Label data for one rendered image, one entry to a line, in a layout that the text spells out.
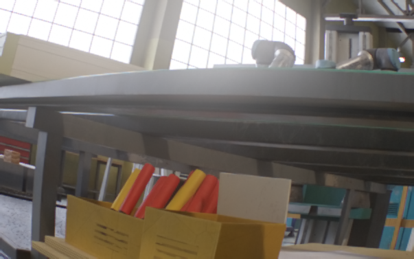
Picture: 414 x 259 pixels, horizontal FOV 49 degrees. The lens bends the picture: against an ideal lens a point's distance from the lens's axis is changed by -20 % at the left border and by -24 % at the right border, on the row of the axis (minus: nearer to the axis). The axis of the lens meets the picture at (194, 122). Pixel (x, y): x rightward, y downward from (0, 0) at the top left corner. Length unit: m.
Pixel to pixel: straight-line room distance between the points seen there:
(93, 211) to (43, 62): 0.27
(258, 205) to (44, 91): 0.30
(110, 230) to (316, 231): 2.41
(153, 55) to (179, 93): 10.79
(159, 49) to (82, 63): 10.45
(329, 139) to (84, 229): 0.33
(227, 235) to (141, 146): 0.41
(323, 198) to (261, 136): 2.18
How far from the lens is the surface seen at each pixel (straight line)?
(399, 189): 5.63
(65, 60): 0.85
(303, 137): 0.68
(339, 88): 0.37
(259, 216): 0.60
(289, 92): 0.40
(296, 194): 2.85
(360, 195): 2.63
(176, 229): 0.54
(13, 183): 1.89
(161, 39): 11.34
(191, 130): 0.80
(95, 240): 0.67
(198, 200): 0.67
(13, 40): 0.80
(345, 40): 3.11
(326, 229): 2.96
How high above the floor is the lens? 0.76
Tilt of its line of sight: 6 degrees up
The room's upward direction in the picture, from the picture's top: 9 degrees clockwise
